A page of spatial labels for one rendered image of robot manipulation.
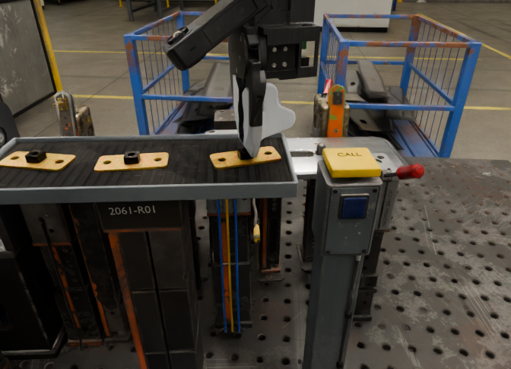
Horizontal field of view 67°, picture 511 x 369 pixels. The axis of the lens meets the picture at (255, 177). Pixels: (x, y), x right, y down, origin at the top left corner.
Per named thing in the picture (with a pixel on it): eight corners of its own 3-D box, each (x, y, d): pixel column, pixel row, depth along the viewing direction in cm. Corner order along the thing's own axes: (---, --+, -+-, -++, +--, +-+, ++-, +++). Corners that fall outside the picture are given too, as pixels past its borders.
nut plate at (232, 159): (271, 147, 51) (272, 139, 50) (282, 160, 48) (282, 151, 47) (209, 156, 49) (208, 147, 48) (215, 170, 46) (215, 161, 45)
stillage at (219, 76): (186, 112, 390) (177, 10, 343) (265, 115, 383) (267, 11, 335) (144, 169, 287) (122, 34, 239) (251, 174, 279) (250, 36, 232)
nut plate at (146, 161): (169, 154, 49) (167, 145, 49) (166, 168, 46) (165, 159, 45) (100, 157, 48) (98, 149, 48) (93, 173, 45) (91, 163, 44)
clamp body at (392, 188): (363, 286, 91) (391, 149, 73) (379, 326, 82) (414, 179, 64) (324, 287, 91) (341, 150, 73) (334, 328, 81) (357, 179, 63)
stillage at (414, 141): (314, 119, 375) (323, 13, 327) (398, 120, 370) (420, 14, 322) (325, 181, 271) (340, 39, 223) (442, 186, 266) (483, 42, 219)
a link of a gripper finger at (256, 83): (267, 129, 41) (266, 43, 38) (253, 131, 41) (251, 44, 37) (254, 117, 46) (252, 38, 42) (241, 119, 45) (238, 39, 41)
